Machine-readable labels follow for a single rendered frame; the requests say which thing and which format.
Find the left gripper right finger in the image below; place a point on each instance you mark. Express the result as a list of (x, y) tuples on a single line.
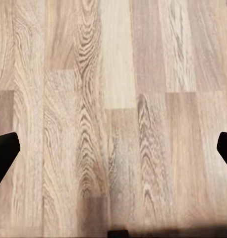
[(222, 145)]

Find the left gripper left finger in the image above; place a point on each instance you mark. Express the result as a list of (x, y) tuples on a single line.
[(9, 149)]

